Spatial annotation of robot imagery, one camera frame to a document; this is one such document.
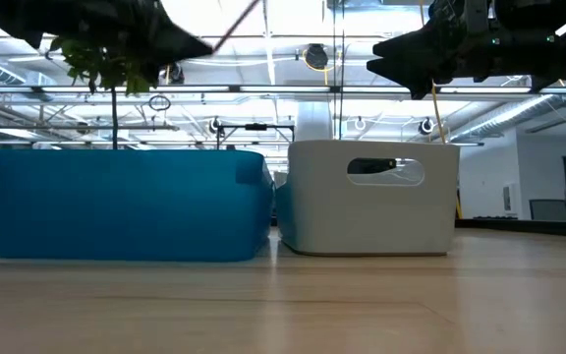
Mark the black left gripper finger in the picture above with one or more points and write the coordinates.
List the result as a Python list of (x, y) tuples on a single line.
[(162, 24), (165, 53)]

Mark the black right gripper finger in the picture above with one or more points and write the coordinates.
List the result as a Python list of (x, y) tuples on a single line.
[(425, 43), (420, 71)]

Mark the red pencil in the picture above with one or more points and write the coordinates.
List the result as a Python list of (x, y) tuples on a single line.
[(236, 26)]

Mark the green leafy plant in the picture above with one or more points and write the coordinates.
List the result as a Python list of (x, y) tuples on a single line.
[(101, 74)]

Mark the blue plastic bin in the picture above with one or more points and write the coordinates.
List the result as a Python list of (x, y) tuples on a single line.
[(126, 206)]

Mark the grey office chair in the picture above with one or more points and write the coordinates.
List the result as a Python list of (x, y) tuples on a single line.
[(550, 210)]

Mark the black camera stand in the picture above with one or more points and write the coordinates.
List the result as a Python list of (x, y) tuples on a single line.
[(256, 127)]

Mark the white wall box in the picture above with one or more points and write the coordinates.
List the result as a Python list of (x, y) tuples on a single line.
[(508, 197)]

